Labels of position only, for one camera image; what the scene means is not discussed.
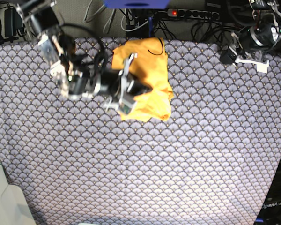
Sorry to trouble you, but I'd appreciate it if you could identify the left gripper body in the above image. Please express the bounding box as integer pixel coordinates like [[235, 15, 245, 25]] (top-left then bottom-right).
[[231, 31, 260, 58]]

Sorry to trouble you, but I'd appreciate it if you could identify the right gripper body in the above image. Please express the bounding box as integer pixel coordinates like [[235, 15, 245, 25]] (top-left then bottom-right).
[[97, 69, 120, 96]]

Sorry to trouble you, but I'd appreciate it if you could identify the yellow T-shirt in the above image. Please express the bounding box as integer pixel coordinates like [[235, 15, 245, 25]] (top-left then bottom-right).
[[111, 38, 174, 122]]

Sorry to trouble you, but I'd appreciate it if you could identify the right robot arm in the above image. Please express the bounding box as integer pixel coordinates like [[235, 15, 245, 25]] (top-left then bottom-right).
[[16, 0, 152, 115]]

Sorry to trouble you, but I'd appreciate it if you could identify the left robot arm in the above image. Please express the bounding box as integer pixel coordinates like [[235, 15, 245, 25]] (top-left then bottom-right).
[[220, 0, 281, 74]]

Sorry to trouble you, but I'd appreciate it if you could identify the black power strip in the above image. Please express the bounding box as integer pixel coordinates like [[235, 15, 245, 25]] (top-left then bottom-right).
[[167, 9, 220, 21]]

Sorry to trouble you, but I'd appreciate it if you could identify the blue fan-pattern tablecloth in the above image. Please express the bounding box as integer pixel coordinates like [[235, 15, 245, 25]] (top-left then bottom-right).
[[0, 40, 281, 225]]

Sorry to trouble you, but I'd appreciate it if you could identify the white plastic bin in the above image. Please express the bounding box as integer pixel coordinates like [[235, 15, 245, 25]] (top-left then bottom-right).
[[0, 162, 36, 225]]

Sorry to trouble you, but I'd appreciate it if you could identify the black OpenArm base box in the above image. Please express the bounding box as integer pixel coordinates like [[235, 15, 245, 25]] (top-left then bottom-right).
[[254, 160, 281, 225]]

